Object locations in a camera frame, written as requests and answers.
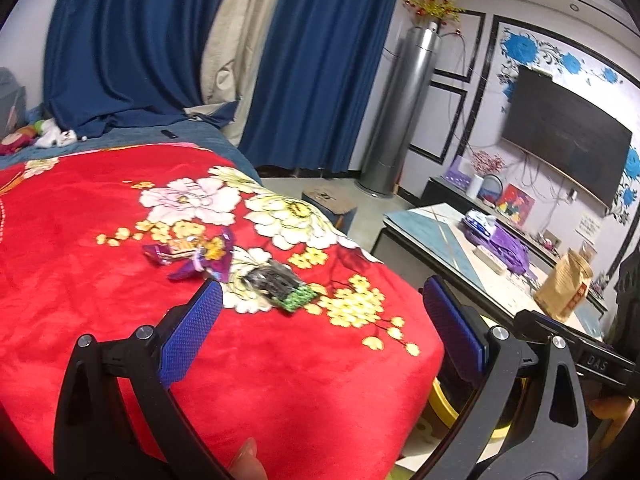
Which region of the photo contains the blue curtain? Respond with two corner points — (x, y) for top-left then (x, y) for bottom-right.
(42, 0), (241, 138)
(239, 0), (406, 173)

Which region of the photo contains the person's left hand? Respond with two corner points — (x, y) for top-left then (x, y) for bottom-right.
(226, 437), (268, 480)

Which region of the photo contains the black green snack packet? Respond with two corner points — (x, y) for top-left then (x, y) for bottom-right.
(241, 260), (319, 315)

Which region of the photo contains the white plush toy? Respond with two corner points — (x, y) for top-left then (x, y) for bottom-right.
(34, 119), (78, 148)

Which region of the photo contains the white paper notice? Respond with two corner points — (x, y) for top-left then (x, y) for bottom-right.
(575, 212), (601, 238)

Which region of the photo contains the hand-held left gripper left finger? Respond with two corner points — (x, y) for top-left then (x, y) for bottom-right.
(52, 277), (233, 480)

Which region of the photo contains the yellow flower decoration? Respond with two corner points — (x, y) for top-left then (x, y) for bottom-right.
(400, 0), (466, 26)

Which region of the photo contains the purple snack wrapper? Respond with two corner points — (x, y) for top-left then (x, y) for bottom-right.
(167, 227), (236, 283)

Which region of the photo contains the grey sofa cushion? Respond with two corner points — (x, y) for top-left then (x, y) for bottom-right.
(0, 67), (27, 133)

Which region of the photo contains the red plush toy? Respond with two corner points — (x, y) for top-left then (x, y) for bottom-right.
(0, 127), (38, 156)

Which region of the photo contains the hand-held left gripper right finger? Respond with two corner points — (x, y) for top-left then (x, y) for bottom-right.
(415, 275), (591, 480)

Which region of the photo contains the silver tower air conditioner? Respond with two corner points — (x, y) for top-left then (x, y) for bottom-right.
(356, 22), (443, 198)

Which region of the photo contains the small orange purple wrapper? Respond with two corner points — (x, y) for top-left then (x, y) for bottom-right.
(142, 237), (198, 265)

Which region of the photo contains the beige oblong box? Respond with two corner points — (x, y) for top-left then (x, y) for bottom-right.
(472, 246), (508, 275)

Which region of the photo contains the blue sofa cover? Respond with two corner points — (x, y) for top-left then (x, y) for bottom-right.
(0, 122), (263, 186)

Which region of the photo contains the red floral blanket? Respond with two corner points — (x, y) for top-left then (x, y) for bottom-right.
(0, 144), (446, 480)

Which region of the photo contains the colourful painting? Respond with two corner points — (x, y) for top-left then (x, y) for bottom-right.
(495, 183), (536, 226)

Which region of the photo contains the beige curtain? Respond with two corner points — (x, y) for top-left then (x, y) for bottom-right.
(185, 0), (293, 148)

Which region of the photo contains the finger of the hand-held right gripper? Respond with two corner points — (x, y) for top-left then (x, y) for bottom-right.
(515, 310), (581, 348)

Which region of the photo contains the white blue tissue pack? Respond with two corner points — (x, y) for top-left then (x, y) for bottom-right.
(464, 211), (498, 233)

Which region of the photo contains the blue stool with cardboard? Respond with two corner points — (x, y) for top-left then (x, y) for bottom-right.
(301, 186), (358, 235)

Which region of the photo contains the red flower decoration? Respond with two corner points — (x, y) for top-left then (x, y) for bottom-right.
(470, 150), (507, 176)

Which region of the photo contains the brown paper bag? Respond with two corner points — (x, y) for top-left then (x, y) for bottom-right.
(533, 247), (595, 323)

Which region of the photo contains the coffee table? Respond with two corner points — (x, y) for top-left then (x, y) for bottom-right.
(371, 202), (616, 346)

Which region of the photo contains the purple box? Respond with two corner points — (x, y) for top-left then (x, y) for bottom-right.
(444, 156), (473, 186)

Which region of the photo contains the person's right hand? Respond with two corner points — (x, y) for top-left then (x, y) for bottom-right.
(590, 394), (633, 463)

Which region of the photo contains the black wall television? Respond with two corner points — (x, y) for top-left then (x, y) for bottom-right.
(501, 65), (633, 209)

